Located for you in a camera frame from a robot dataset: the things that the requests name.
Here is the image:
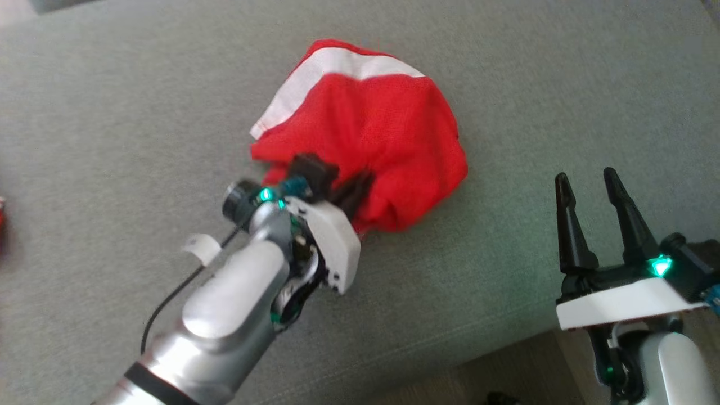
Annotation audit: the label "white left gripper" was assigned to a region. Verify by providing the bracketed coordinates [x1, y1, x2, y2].
[222, 169, 376, 295]

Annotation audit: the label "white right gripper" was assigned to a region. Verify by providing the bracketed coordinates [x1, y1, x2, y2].
[555, 167, 710, 331]

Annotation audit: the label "red shorts with white waistband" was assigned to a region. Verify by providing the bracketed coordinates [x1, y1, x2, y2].
[249, 38, 469, 236]

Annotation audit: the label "grey sofa seat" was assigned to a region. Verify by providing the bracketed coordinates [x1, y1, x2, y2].
[0, 0, 720, 405]

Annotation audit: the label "white cable tag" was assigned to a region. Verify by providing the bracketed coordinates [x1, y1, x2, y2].
[183, 233, 223, 266]

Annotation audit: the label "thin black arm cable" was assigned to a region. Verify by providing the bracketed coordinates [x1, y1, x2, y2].
[139, 222, 248, 355]

